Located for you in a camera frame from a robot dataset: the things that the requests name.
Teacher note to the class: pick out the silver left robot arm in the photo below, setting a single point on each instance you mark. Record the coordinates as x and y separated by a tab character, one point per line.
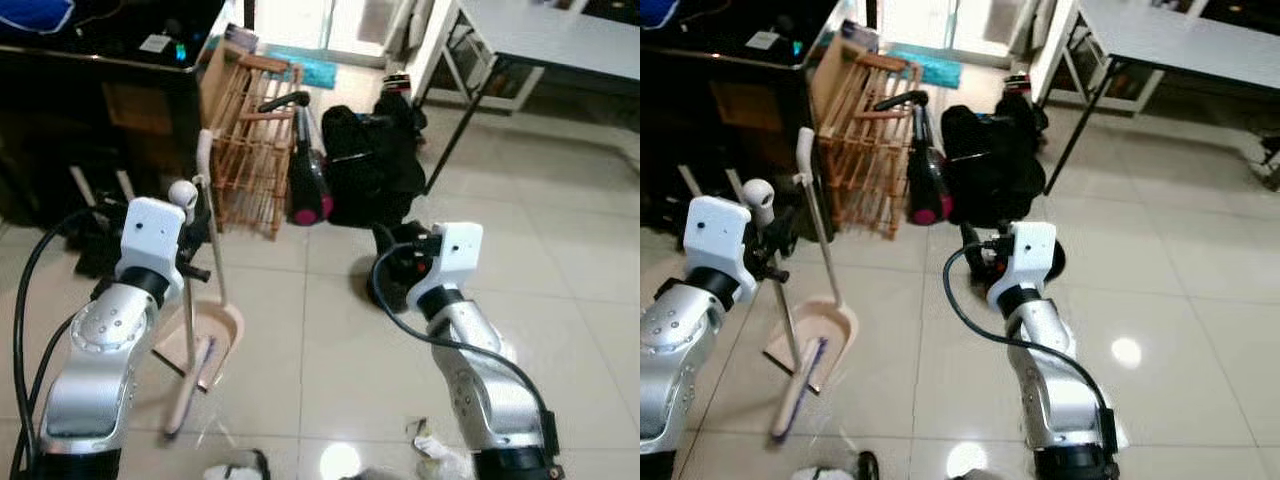
100	350
680	350

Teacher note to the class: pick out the teal floor mat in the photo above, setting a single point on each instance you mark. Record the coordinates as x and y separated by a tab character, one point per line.
320	72
940	70

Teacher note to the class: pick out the black backpack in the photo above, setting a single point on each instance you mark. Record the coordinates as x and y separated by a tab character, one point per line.
990	165
370	170

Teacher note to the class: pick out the wooden slatted rack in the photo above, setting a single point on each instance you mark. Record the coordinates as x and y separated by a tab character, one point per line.
860	150
250	150

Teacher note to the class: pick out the black glossy cabinet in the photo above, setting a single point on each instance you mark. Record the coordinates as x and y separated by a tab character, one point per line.
60	120
700	120

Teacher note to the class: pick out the small red white box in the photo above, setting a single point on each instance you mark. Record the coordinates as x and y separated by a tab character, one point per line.
1020	83
400	83

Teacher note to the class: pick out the crumpled white paper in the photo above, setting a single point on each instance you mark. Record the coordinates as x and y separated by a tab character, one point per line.
430	450

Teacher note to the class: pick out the white label card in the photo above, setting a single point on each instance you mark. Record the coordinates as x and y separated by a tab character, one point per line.
762	41
155	43

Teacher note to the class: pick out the blue white box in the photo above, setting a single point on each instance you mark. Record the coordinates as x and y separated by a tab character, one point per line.
860	38
240	40

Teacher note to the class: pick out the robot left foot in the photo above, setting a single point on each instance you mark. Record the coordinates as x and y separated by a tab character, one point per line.
235	468
835	472

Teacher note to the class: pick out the blue white fabric bag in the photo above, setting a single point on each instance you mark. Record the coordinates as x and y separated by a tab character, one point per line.
660	10
30	12

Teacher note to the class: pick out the grey table with black legs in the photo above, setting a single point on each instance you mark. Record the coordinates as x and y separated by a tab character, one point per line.
560	45
1180	45

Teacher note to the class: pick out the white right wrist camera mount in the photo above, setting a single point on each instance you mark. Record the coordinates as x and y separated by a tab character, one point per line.
455	255
1030	255

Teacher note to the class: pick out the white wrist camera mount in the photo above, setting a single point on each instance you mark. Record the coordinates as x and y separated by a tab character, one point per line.
715	240
150	235
455	255
1030	255

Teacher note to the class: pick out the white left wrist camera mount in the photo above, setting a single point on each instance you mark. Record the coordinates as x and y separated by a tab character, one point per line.
715	240
150	235

